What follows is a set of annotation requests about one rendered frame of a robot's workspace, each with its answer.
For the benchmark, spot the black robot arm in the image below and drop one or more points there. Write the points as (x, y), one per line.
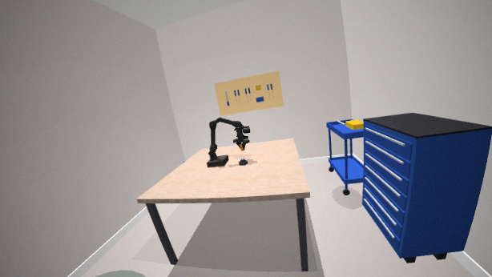
(212, 125)

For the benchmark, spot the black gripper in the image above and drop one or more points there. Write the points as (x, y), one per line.
(240, 140)

